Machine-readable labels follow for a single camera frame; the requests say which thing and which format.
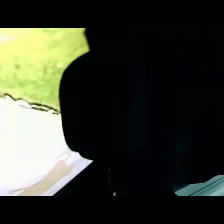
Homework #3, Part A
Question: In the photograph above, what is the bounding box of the dark green shirt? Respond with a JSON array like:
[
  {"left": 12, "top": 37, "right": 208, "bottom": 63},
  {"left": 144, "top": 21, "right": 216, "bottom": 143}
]
[{"left": 58, "top": 27, "right": 224, "bottom": 194}]

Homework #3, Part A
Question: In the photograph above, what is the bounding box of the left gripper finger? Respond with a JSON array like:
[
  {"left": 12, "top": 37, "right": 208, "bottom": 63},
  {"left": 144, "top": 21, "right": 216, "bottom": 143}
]
[{"left": 54, "top": 159, "right": 111, "bottom": 197}]

